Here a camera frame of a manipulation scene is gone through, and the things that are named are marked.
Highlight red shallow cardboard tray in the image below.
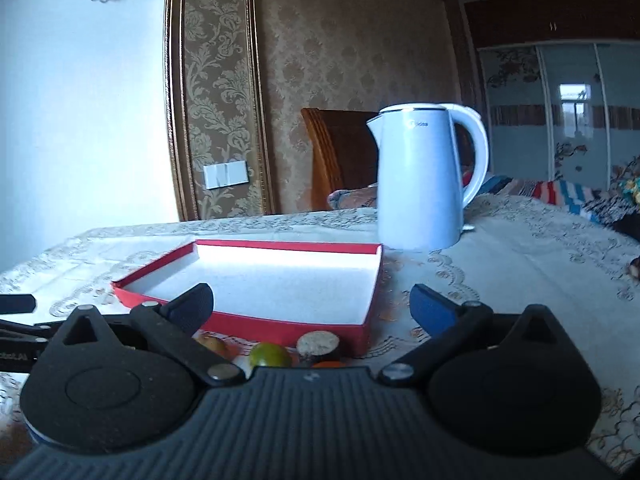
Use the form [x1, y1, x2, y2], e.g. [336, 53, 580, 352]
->
[112, 240, 383, 356]

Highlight brown kiwi fruit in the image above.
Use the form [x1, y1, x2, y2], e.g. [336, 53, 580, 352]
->
[195, 333, 230, 360]

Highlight white wall switch panel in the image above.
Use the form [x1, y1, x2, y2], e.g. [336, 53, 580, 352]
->
[203, 160, 248, 190]

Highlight dark sugarcane piece small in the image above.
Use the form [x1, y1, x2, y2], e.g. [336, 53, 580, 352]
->
[296, 330, 341, 363]

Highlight orange mandarin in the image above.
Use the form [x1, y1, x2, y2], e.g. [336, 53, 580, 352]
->
[311, 361, 346, 369]

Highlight sliding wardrobe doors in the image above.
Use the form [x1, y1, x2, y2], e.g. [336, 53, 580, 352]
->
[480, 42, 639, 190]

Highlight striped colourful bedding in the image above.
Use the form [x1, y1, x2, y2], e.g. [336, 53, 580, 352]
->
[480, 172, 639, 240]

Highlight white electric kettle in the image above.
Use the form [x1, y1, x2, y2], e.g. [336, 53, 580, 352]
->
[367, 103, 489, 250]

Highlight green tomato fruit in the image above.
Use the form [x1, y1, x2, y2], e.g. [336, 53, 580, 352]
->
[248, 342, 292, 368]

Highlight floral pillow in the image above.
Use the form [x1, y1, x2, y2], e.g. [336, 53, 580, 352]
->
[326, 183, 378, 210]

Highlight wooden bed headboard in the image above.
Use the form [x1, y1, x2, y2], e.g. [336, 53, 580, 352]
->
[300, 107, 378, 210]

